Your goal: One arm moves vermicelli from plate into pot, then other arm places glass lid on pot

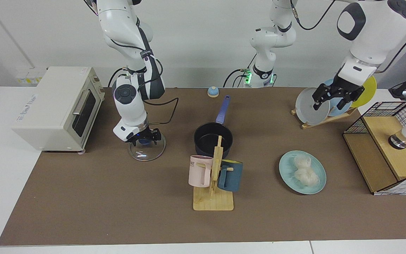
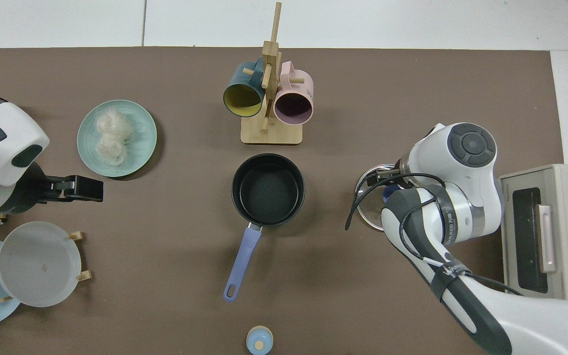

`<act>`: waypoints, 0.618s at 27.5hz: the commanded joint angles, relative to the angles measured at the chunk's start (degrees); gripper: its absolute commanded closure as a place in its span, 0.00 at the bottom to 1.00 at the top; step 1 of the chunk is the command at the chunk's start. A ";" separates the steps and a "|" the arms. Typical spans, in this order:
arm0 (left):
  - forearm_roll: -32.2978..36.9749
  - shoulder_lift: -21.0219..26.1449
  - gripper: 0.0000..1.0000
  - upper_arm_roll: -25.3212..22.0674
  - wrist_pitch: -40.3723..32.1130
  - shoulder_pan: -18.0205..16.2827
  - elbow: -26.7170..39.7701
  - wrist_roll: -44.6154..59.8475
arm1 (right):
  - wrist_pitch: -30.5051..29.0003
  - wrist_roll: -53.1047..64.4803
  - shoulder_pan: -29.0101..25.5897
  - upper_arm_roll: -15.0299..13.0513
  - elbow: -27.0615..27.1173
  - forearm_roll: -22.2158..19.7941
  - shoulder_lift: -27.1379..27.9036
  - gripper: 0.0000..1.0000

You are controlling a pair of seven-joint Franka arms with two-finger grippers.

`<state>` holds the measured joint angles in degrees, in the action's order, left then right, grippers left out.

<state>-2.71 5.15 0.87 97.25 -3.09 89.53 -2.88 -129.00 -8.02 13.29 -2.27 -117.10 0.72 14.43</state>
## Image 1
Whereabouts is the glass lid with blue knob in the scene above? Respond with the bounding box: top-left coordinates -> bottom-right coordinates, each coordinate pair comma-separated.
128,132 -> 166,162

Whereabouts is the white vermicelli nest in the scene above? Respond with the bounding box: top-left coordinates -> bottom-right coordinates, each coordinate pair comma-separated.
293,155 -> 312,169
294,168 -> 320,186

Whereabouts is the light blue plate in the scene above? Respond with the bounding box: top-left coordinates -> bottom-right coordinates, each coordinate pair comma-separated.
323,78 -> 354,117

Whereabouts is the grey plate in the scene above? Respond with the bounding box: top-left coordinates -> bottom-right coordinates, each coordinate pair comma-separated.
295,87 -> 331,126

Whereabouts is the wooden plate rack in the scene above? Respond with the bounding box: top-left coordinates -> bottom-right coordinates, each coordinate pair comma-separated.
291,106 -> 358,129

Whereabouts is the yellow plate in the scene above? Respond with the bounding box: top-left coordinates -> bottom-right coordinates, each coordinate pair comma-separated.
350,75 -> 377,108

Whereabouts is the teal round plate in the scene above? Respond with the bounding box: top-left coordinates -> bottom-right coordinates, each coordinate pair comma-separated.
279,151 -> 327,195

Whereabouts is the pink cup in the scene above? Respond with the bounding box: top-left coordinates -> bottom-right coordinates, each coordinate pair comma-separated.
189,155 -> 214,188

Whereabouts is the brown table cloth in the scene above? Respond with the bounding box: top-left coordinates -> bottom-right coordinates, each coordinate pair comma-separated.
0,87 -> 406,246

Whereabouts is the wooden cup stand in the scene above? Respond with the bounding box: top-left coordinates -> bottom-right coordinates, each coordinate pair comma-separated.
193,135 -> 234,211

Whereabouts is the dark blue cup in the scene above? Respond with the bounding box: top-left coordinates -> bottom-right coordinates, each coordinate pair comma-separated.
217,159 -> 243,192

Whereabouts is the pale toaster oven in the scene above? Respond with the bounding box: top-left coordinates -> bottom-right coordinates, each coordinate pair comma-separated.
11,66 -> 105,155

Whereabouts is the wire basket with wooden floor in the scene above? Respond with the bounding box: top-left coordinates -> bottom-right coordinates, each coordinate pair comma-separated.
343,101 -> 406,195

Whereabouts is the black pot with blue handle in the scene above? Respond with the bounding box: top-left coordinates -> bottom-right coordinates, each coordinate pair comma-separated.
193,95 -> 233,160

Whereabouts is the black base cable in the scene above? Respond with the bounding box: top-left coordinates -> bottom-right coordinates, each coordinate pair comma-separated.
108,69 -> 128,88
223,69 -> 251,88

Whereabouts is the white wall outlet box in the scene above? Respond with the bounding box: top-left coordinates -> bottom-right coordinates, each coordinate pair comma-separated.
16,67 -> 48,86

